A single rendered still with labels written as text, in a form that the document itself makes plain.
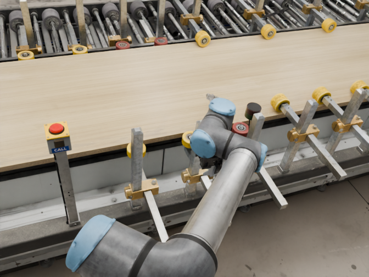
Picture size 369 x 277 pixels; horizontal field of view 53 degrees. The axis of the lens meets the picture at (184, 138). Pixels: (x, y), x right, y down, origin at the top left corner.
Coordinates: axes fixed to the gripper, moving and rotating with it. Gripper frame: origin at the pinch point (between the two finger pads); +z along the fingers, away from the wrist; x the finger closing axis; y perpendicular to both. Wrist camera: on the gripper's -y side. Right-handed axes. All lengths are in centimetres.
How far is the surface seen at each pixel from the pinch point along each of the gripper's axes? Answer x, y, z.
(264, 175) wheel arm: 2.9, -24.6, 5.7
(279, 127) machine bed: -28, -53, 13
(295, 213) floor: -18, -86, 92
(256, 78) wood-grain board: -56, -51, 2
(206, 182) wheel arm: -1.9, 0.4, 7.8
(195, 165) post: -6.2, 4.8, 0.7
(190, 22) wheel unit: -112, -33, -4
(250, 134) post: -7.8, -19.1, -9.5
